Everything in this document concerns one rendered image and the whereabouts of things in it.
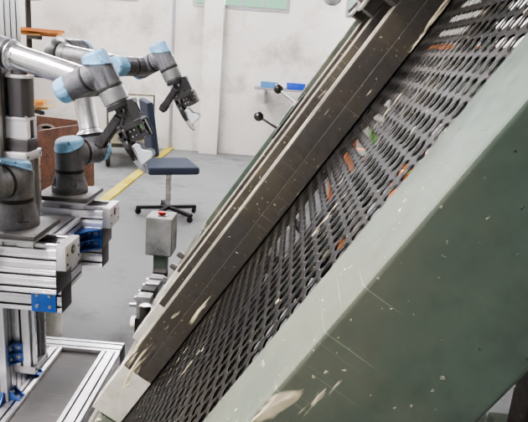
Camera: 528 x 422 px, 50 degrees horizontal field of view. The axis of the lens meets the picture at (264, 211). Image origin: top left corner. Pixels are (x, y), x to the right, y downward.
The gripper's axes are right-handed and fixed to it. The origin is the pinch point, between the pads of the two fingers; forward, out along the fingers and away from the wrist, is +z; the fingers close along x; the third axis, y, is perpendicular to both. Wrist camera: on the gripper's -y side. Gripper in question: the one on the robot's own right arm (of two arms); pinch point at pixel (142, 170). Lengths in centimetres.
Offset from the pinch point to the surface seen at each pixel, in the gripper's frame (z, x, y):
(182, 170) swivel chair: 45, 368, -84
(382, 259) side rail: -1, -130, 53
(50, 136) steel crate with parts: -35, 370, -188
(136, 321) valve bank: 49, 16, -32
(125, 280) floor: 86, 217, -119
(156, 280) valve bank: 46, 47, -30
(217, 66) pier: -42, 760, -61
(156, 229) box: 33, 78, -32
